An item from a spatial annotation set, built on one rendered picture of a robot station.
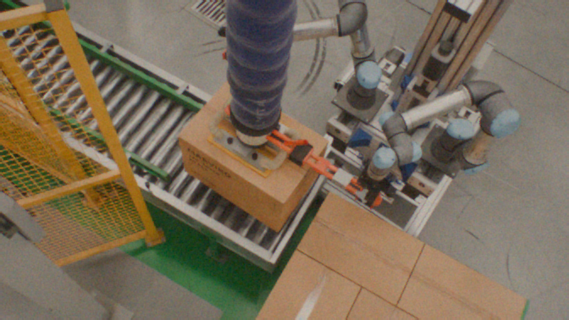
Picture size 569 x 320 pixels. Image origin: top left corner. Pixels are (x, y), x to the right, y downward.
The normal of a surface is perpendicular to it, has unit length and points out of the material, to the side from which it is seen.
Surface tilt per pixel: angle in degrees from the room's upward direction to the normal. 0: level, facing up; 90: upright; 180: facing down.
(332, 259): 0
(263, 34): 81
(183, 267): 0
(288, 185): 0
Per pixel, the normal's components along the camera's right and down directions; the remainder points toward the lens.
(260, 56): 0.21, 0.70
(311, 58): 0.08, -0.44
